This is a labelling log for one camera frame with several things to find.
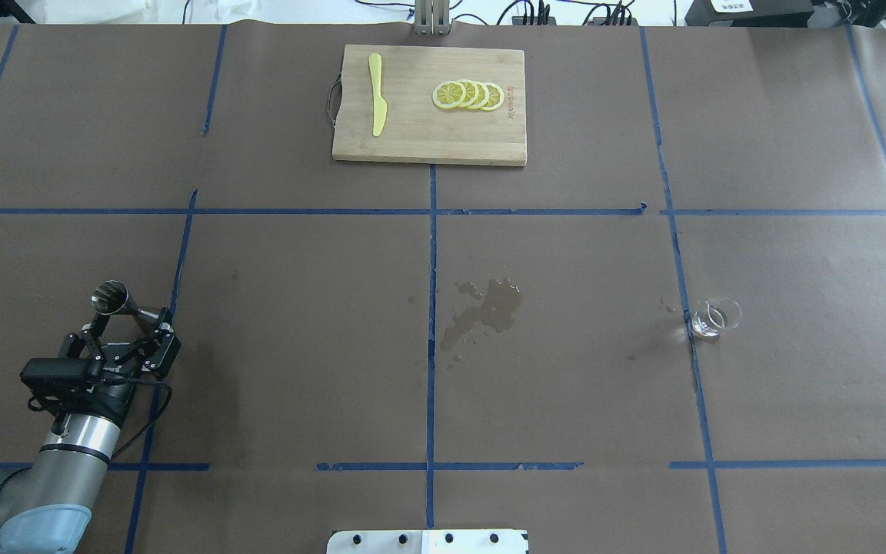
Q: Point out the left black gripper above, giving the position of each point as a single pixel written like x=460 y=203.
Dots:
x=110 y=395

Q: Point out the steel double jigger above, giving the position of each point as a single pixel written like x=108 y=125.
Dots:
x=113 y=298

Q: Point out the clear glass cup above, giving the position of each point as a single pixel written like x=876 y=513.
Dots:
x=712 y=317

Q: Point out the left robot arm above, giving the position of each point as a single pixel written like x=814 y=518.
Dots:
x=46 y=507

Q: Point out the yellow plastic knife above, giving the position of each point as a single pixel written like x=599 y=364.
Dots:
x=379 y=103

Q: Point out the black box with label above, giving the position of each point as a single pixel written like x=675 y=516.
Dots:
x=749 y=14

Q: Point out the bamboo cutting board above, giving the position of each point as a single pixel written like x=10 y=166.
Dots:
x=417 y=131

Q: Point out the front lemon slice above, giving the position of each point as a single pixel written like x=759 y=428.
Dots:
x=448 y=95

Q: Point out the lemon slice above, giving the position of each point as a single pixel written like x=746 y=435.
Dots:
x=448 y=95
x=471 y=94
x=482 y=97
x=496 y=97

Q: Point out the rear lemon slice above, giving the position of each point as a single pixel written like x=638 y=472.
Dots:
x=496 y=97

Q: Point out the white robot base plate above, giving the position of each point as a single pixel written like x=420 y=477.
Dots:
x=429 y=541

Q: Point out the aluminium frame post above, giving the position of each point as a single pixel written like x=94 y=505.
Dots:
x=432 y=17

